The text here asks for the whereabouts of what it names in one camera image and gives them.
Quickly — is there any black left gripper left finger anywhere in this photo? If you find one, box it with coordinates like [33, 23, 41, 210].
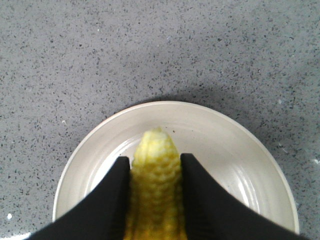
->
[29, 157, 130, 240]

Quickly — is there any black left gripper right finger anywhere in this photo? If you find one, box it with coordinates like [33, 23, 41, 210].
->
[180, 153, 304, 240]

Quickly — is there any yellow corn cob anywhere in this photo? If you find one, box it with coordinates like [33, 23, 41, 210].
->
[124, 128, 187, 240]

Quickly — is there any beige round plate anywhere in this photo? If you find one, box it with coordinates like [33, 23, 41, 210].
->
[52, 100, 300, 235]

